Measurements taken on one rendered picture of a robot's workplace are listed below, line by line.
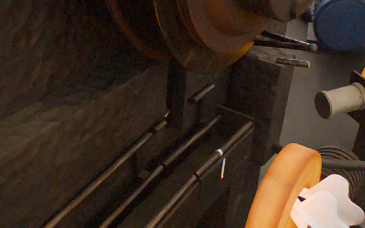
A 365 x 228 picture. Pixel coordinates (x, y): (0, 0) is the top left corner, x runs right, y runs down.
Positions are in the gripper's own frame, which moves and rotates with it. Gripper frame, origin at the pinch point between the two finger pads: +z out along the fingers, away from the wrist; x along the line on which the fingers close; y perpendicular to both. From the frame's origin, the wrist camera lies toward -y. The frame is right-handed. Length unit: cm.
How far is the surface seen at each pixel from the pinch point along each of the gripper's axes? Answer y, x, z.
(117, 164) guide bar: -16.0, -2.4, 22.7
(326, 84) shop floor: -92, -191, 22
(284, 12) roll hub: 12.6, -13.6, 13.4
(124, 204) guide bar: -21.2, -1.7, 19.0
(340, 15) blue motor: -71, -217, 37
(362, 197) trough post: -43, -66, -12
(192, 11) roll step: 12.3, -2.4, 20.3
